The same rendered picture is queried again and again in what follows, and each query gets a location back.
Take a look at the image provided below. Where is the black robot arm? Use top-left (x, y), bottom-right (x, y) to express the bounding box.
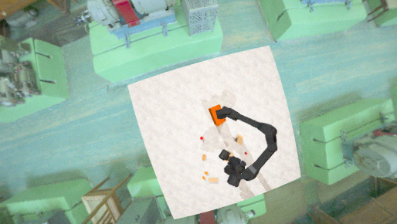
top-left (215, 106), bottom-right (277, 187)

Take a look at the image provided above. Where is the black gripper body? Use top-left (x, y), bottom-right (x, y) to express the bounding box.
top-left (219, 149), bottom-right (240, 167)

